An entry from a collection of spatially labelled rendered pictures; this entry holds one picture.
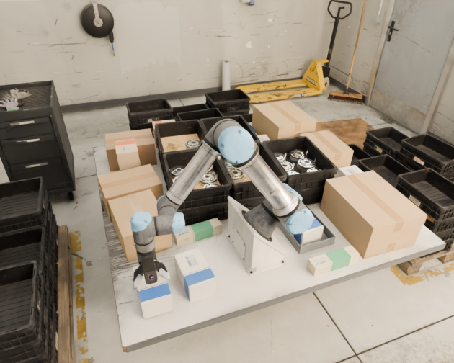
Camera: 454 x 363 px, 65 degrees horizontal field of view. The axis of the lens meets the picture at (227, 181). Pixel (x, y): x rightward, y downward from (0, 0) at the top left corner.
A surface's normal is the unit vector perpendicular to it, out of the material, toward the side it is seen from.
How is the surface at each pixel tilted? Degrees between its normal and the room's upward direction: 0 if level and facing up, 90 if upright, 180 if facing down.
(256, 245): 90
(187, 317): 0
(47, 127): 90
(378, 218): 0
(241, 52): 90
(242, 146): 73
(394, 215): 0
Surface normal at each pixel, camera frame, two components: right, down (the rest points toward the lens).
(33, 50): 0.36, 0.54
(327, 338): 0.01, -0.82
